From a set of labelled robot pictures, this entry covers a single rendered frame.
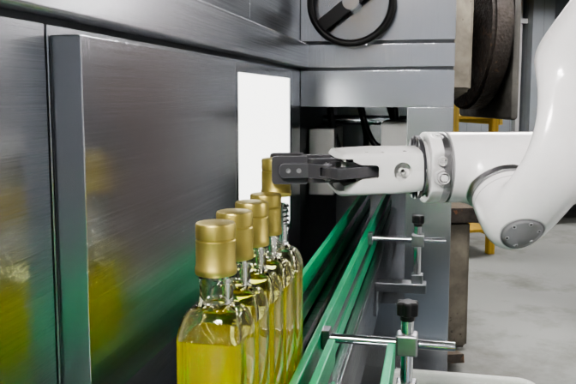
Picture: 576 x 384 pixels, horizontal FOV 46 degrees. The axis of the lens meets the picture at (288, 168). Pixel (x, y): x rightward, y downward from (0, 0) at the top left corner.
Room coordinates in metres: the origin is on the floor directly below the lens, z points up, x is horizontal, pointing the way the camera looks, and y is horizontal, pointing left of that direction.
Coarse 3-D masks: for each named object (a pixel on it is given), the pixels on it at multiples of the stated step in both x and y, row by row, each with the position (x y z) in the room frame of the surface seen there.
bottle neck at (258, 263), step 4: (256, 248) 0.67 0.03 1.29; (260, 248) 0.67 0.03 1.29; (264, 248) 0.67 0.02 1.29; (256, 252) 0.67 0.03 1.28; (260, 252) 0.67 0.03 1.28; (264, 252) 0.68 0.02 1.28; (256, 256) 0.67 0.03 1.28; (260, 256) 0.67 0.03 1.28; (264, 256) 0.68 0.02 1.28; (252, 260) 0.67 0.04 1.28; (256, 260) 0.67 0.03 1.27; (260, 260) 0.67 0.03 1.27; (264, 260) 0.68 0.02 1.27; (252, 264) 0.67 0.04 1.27; (256, 264) 0.67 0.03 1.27; (260, 264) 0.67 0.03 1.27; (264, 264) 0.68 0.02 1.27; (252, 268) 0.67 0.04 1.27; (256, 268) 0.67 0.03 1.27; (260, 268) 0.67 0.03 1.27; (264, 268) 0.67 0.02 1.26
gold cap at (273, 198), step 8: (256, 192) 0.75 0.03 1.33; (264, 192) 0.75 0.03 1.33; (272, 192) 0.75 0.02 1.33; (264, 200) 0.72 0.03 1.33; (272, 200) 0.72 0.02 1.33; (280, 200) 0.73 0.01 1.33; (272, 208) 0.72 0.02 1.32; (280, 208) 0.73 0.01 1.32; (272, 216) 0.72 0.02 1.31; (280, 216) 0.73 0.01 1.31; (272, 224) 0.72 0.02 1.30; (280, 224) 0.73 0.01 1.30; (272, 232) 0.72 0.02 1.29; (280, 232) 0.73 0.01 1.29
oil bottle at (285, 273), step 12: (276, 264) 0.72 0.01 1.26; (288, 264) 0.74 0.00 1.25; (288, 276) 0.72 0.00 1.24; (288, 288) 0.72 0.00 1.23; (288, 300) 0.72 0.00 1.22; (288, 312) 0.72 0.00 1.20; (288, 324) 0.72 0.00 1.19; (288, 336) 0.72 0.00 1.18; (288, 348) 0.72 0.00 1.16; (288, 360) 0.72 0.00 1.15; (288, 372) 0.72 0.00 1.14
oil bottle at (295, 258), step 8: (280, 248) 0.78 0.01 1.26; (288, 248) 0.78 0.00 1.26; (296, 248) 0.80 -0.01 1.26; (288, 256) 0.77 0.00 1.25; (296, 256) 0.78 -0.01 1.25; (296, 264) 0.77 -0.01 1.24; (296, 272) 0.77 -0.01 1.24; (296, 280) 0.77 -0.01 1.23; (296, 288) 0.77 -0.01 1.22; (296, 296) 0.77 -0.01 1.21; (296, 304) 0.77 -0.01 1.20; (296, 312) 0.77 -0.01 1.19; (296, 320) 0.77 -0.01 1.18; (296, 328) 0.77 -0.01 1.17; (296, 336) 0.77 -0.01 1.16; (296, 344) 0.77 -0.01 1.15; (296, 352) 0.77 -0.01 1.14; (296, 360) 0.77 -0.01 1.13; (296, 368) 0.77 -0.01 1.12
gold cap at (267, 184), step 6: (264, 162) 0.78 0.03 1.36; (270, 162) 0.78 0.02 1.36; (264, 168) 0.78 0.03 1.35; (270, 168) 0.78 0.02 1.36; (264, 174) 0.78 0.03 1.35; (270, 174) 0.78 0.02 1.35; (264, 180) 0.78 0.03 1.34; (270, 180) 0.78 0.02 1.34; (264, 186) 0.78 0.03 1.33; (270, 186) 0.78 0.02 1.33; (276, 186) 0.78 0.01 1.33; (282, 186) 0.78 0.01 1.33; (288, 186) 0.78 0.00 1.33; (282, 192) 0.78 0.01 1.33; (288, 192) 0.78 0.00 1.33
